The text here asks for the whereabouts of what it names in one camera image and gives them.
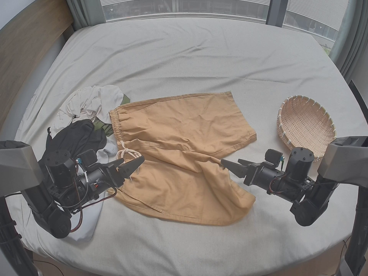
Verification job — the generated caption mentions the tan shorts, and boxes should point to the tan shorts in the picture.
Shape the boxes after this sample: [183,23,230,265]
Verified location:
[105,90,257,226]

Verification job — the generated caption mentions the bed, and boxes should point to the bed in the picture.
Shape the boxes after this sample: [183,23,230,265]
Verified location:
[0,0,368,276]

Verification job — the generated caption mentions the green garment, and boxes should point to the green garment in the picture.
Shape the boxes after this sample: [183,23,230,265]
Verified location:
[92,94,131,137]

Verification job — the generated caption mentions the pale grey garment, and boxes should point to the pale grey garment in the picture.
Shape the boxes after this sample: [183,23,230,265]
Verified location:
[70,138,118,242]

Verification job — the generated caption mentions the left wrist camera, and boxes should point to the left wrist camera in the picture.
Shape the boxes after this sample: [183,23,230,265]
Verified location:
[76,149,98,167]

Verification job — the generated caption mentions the white garment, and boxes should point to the white garment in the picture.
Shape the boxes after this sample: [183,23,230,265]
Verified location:
[47,85,125,139]

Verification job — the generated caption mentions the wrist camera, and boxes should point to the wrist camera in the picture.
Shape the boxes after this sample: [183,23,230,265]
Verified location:
[76,149,98,167]
[264,149,285,167]

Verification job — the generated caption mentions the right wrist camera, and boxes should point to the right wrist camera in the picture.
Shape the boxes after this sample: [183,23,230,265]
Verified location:
[264,149,285,167]

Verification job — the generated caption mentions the round woven basket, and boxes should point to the round woven basket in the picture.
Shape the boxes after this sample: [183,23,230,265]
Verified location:
[277,95,337,162]

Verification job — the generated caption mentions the grey-green curtain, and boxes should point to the grey-green curtain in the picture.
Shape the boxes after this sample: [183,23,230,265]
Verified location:
[50,0,105,32]
[329,0,368,81]

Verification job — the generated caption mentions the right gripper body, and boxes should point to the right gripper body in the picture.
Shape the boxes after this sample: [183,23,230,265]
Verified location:
[243,163,285,190]

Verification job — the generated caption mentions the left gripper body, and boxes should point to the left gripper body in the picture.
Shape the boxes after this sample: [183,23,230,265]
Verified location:
[86,162,125,195]

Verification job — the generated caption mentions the black cable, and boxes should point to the black cable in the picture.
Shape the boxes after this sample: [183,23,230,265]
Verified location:
[70,187,117,233]

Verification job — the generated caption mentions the black garment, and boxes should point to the black garment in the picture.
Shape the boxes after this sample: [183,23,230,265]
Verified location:
[46,119,107,166]

